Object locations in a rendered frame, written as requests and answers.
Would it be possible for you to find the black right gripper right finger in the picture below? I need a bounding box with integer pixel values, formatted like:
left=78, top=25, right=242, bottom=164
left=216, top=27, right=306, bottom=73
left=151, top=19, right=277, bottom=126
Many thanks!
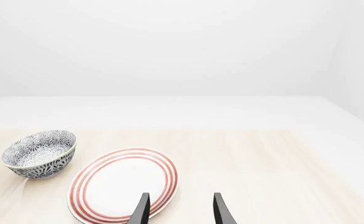
left=213, top=192, right=238, bottom=224

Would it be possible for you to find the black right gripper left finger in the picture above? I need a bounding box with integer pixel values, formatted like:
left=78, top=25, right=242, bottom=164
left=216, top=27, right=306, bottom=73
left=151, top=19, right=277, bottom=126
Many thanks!
left=126, top=192, right=151, bottom=224

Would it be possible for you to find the white plate with red rings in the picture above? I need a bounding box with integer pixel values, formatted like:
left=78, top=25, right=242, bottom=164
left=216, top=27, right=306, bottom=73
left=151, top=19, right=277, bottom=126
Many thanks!
left=67, top=147, right=179, bottom=224

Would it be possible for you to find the black and white patterned bowl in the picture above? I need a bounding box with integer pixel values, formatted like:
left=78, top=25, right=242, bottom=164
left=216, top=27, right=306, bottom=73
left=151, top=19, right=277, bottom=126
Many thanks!
left=1, top=129, right=78, bottom=180

